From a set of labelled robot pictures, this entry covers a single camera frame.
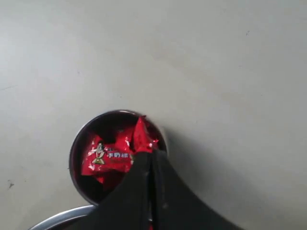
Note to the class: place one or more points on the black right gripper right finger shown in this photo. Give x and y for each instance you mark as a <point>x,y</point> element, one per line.
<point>174,206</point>

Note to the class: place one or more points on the red candies inside cup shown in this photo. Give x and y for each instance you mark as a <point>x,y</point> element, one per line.
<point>108,162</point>

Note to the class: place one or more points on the round stainless steel bowl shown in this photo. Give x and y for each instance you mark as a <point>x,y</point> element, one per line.
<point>63,219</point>

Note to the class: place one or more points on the stainless steel cup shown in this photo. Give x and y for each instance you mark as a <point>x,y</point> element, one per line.
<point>105,126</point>

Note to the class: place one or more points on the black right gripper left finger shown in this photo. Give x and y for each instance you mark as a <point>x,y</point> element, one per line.
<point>127,207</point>

